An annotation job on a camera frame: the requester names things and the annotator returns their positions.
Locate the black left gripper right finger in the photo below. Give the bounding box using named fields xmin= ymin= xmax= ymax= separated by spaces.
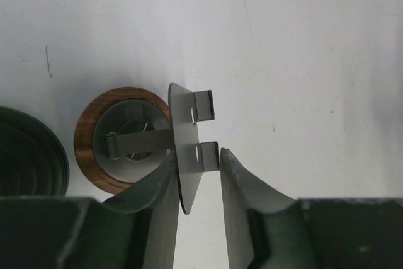
xmin=220 ymin=149 xmax=402 ymax=268

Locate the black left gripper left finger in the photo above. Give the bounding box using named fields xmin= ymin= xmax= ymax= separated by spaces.
xmin=1 ymin=153 xmax=179 ymax=268

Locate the round wooden phone stand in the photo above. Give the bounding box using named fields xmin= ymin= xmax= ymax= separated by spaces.
xmin=74 ymin=82 xmax=220 ymax=216

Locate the black stand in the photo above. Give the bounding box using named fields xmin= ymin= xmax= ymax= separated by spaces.
xmin=1 ymin=106 xmax=69 ymax=196

